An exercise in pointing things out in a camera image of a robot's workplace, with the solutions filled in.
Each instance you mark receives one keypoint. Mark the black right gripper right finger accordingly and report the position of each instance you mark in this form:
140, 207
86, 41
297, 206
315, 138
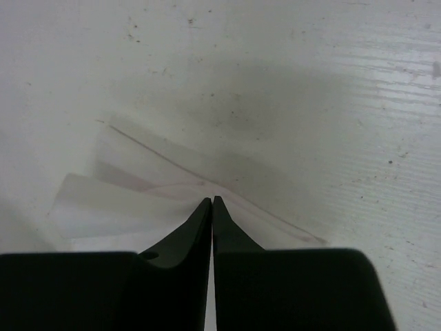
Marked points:
301, 289

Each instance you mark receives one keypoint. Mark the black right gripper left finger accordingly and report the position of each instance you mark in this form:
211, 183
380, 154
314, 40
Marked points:
167, 287

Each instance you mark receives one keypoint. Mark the light pink tank top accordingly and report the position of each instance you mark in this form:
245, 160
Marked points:
137, 196

